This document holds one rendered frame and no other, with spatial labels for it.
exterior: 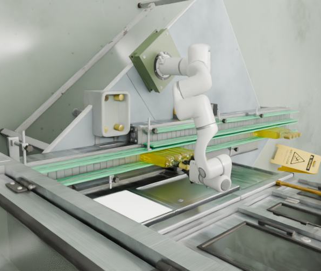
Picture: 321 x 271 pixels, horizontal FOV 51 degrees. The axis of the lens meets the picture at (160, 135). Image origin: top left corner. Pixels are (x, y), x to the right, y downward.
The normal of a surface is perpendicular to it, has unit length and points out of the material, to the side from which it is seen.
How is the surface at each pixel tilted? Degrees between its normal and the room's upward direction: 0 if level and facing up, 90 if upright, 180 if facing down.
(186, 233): 0
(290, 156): 76
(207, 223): 0
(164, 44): 1
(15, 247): 90
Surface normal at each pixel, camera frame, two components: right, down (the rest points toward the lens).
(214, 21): 0.70, 0.15
